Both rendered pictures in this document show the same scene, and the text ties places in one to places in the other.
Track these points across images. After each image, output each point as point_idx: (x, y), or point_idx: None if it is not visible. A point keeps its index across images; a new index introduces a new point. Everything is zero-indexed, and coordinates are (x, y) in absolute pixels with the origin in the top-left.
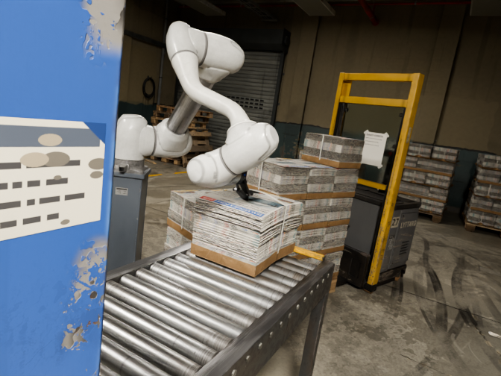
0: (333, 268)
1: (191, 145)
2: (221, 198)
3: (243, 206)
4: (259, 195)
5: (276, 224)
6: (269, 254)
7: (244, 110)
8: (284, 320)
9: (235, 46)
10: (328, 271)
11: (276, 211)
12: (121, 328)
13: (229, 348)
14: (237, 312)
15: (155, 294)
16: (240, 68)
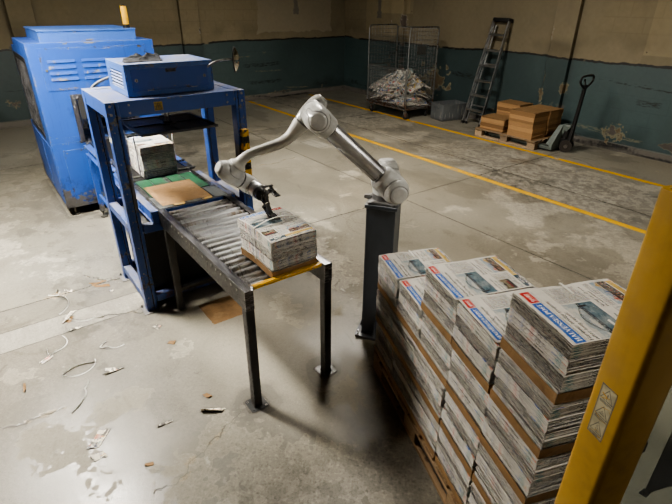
0: (243, 294)
1: (388, 196)
2: (275, 211)
3: (257, 215)
4: (283, 225)
5: (249, 234)
6: (250, 252)
7: (242, 154)
8: (204, 258)
9: (307, 112)
10: (236, 285)
11: (246, 224)
12: (222, 222)
13: (193, 237)
14: (214, 243)
15: None
16: (311, 128)
